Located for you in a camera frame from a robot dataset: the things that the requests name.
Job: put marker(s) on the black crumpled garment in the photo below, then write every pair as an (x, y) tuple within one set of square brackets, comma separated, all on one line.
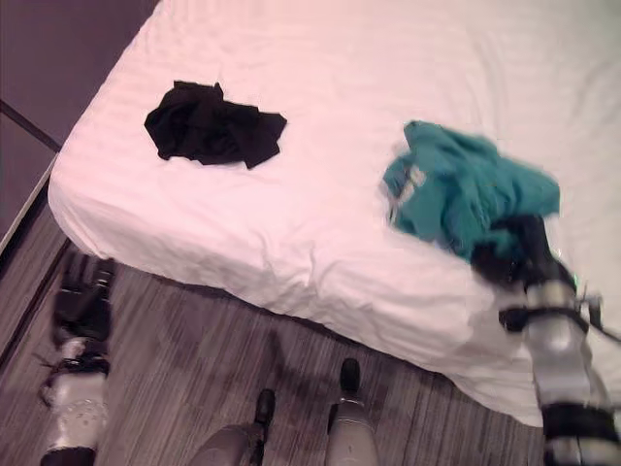
[(213, 127)]

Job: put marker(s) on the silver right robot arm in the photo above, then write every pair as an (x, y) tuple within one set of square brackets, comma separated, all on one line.
[(565, 364)]

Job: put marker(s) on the teal garment with white print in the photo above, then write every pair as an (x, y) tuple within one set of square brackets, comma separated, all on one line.
[(466, 189)]

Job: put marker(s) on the silver right robot leg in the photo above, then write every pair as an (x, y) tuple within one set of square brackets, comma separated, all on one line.
[(347, 422)]

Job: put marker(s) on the bed with white sheet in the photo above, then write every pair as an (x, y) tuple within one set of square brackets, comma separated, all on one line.
[(339, 170)]

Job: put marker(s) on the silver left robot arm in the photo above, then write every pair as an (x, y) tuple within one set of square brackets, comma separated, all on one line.
[(73, 403)]

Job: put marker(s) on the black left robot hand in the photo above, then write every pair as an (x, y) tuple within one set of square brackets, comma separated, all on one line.
[(80, 301)]

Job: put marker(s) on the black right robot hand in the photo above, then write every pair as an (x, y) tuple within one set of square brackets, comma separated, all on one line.
[(504, 257)]

